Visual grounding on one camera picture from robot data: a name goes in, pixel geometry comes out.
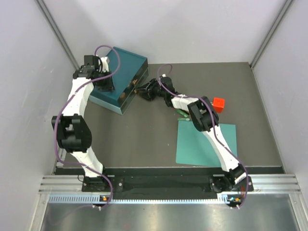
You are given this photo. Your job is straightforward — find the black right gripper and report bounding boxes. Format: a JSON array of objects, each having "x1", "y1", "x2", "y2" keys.
[{"x1": 137, "y1": 79, "x2": 167, "y2": 101}]

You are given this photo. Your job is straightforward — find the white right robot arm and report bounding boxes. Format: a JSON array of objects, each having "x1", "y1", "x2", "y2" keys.
[{"x1": 134, "y1": 75, "x2": 249, "y2": 193}]

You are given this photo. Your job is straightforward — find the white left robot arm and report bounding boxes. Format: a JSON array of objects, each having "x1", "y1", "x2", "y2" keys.
[{"x1": 51, "y1": 55, "x2": 114, "y2": 192}]

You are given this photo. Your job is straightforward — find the teal drawer organizer box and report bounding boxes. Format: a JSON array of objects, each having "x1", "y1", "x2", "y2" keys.
[{"x1": 89, "y1": 47, "x2": 148, "y2": 115}]

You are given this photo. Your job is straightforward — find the green flat tube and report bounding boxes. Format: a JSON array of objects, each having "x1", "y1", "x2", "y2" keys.
[{"x1": 178, "y1": 117, "x2": 190, "y2": 121}]

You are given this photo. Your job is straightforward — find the green lip balm stick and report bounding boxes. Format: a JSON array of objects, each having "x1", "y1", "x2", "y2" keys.
[{"x1": 177, "y1": 109, "x2": 189, "y2": 117}]

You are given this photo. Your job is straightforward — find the red cube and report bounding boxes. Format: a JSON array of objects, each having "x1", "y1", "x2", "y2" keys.
[{"x1": 212, "y1": 97, "x2": 225, "y2": 113}]

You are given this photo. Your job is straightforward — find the teal mat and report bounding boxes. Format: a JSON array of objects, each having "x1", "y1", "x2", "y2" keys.
[{"x1": 176, "y1": 120, "x2": 238, "y2": 168}]

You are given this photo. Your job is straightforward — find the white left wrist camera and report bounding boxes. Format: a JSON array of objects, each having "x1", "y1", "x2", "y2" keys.
[{"x1": 100, "y1": 56, "x2": 109, "y2": 73}]

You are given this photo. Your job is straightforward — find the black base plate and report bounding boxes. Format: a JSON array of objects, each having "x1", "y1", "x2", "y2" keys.
[{"x1": 82, "y1": 173, "x2": 252, "y2": 197}]

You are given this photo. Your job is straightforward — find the aluminium rail frame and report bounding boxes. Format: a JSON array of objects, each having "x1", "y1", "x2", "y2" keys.
[{"x1": 30, "y1": 167, "x2": 308, "y2": 231}]

